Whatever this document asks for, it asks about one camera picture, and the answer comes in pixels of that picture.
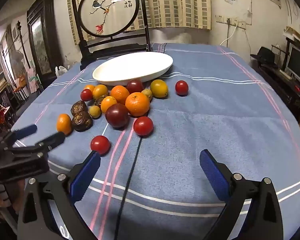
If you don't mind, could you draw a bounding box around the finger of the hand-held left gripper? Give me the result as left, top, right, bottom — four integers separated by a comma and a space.
1, 124, 38, 150
7, 131, 66, 155

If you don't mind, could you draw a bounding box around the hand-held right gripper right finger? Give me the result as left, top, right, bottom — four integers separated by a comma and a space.
199, 149, 283, 240

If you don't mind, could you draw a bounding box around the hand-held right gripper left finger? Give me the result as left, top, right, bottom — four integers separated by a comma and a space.
17, 151, 101, 240

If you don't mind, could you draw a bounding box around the orange tangerine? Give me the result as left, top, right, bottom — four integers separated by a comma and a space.
56, 114, 73, 135
125, 92, 150, 117
110, 85, 130, 105

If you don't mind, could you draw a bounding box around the wrinkled dark passion fruit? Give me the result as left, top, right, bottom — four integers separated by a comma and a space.
71, 111, 93, 132
70, 100, 88, 117
94, 94, 109, 108

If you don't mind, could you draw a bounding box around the red cherry tomato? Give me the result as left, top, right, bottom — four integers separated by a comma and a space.
175, 80, 189, 96
80, 89, 93, 102
133, 116, 154, 137
90, 135, 111, 155

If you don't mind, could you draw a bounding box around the small yellow-green fruit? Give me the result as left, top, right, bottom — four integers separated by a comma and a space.
141, 89, 153, 102
88, 105, 102, 119

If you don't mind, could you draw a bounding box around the dark red plum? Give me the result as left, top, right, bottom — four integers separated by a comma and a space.
126, 79, 144, 94
105, 103, 130, 128

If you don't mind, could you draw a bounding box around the white oval plate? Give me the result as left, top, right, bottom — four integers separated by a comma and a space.
92, 52, 174, 87

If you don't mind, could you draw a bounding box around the blue striped tablecloth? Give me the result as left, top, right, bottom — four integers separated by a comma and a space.
12, 42, 300, 240

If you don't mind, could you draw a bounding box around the white plastic bag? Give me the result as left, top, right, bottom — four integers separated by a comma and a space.
55, 66, 70, 78

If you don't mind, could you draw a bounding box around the standing fan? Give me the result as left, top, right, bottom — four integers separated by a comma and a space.
9, 50, 25, 85

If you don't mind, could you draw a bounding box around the dark framed landscape painting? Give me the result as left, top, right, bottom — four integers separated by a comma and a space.
27, 0, 63, 80

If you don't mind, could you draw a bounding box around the yellow lemon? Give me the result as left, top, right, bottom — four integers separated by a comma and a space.
150, 79, 169, 99

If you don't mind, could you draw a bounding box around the dark low cabinet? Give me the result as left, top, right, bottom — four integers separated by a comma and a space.
250, 60, 300, 120

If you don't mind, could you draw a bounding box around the black hat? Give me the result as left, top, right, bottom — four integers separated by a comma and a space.
250, 46, 278, 68

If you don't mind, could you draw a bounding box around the computer monitor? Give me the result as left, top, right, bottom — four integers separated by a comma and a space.
286, 46, 300, 80

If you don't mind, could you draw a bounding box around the beige checked curtain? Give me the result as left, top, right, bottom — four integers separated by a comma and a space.
66, 0, 212, 30

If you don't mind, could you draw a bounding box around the white power cable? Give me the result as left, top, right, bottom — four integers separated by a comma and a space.
219, 20, 238, 47

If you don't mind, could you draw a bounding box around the row of white wall sockets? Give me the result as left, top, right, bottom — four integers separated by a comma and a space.
215, 14, 247, 30

